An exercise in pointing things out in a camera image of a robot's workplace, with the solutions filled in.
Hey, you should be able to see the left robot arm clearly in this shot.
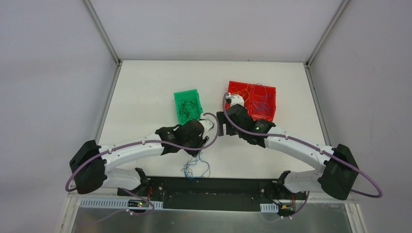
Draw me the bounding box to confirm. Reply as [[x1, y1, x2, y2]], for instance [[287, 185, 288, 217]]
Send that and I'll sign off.
[[66, 119, 214, 197]]

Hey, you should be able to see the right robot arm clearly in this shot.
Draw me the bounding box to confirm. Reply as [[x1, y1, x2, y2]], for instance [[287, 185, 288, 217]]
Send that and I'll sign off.
[[217, 104, 358, 200]]

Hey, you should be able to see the green plastic bin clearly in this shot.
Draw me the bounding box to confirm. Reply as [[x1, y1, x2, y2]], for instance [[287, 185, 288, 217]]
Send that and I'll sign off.
[[173, 89, 203, 125]]

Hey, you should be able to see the red double plastic bin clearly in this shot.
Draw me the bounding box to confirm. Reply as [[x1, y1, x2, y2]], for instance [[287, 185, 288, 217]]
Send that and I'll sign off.
[[227, 81, 276, 121]]

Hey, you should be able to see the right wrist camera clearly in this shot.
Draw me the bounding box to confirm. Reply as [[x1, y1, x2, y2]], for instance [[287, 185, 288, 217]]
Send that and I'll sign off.
[[224, 93, 245, 109]]

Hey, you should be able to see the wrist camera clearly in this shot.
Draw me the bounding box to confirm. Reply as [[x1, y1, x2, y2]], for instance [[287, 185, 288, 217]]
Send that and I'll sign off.
[[224, 93, 245, 109], [199, 114, 215, 133]]

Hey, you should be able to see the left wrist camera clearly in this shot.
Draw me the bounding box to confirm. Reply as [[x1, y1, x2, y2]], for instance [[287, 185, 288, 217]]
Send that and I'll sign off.
[[199, 114, 215, 133]]

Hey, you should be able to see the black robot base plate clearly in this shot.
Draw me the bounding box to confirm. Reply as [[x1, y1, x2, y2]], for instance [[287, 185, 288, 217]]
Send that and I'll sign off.
[[134, 176, 294, 212]]

